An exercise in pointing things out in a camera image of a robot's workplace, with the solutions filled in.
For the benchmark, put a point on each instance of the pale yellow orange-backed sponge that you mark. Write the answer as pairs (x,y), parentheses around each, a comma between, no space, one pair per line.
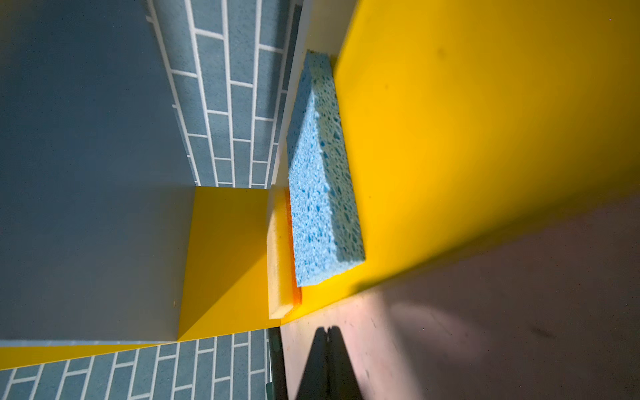
(284,294)

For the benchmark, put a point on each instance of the blue sponge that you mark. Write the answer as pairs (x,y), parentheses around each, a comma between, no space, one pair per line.
(327,237)

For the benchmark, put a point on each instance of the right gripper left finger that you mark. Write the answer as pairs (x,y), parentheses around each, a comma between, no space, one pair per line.
(314,382)

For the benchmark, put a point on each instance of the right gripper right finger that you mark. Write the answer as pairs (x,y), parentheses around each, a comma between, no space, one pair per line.
(342,382)

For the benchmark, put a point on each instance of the yellow shelf with coloured boards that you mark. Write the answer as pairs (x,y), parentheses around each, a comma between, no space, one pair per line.
(464,121)

